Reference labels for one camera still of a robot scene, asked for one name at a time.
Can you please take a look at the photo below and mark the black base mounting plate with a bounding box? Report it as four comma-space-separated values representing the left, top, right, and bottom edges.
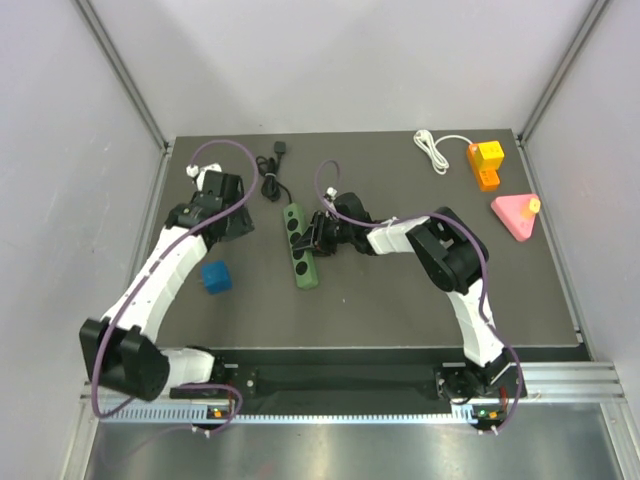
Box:
165, 360, 521, 401

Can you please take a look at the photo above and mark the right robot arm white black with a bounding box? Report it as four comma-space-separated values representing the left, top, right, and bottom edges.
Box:
290, 189, 524, 405

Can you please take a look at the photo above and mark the white power cable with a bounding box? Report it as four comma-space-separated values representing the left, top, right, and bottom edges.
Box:
413, 129, 474, 176

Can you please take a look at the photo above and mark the grey slotted cable duct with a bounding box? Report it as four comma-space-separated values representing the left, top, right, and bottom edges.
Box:
105, 401, 501, 425

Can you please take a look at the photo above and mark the aluminium frame post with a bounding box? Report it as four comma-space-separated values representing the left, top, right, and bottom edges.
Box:
71, 0, 170, 153
516, 0, 612, 147

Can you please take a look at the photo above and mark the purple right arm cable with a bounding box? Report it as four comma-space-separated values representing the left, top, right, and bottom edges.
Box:
314, 159, 524, 435

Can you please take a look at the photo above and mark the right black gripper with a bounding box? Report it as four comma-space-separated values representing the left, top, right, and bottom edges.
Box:
295, 211, 356, 257

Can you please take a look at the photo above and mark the black power strip cable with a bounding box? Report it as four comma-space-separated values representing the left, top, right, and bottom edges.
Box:
255, 140, 296, 205

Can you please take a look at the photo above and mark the aluminium frame post left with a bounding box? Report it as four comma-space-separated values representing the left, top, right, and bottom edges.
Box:
71, 0, 170, 153

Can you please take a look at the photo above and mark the green power strip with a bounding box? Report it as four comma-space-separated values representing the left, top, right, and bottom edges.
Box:
283, 203, 319, 290

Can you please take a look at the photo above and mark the pink triangular socket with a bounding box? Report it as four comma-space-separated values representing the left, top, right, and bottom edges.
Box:
491, 193, 540, 242

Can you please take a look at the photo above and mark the aluminium frame post right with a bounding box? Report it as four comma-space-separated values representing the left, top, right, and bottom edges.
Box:
516, 0, 612, 147

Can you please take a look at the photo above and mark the blue cube plug adapter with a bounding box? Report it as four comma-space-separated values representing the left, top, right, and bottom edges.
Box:
200, 260, 233, 295

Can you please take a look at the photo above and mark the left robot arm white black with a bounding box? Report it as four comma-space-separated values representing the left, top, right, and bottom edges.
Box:
79, 164, 254, 401

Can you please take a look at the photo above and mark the aluminium frame rail front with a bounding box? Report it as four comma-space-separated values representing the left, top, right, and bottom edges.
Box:
98, 362, 624, 415

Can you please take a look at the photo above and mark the orange yellow cube socket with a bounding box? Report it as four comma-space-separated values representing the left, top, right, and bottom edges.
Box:
467, 141, 505, 192

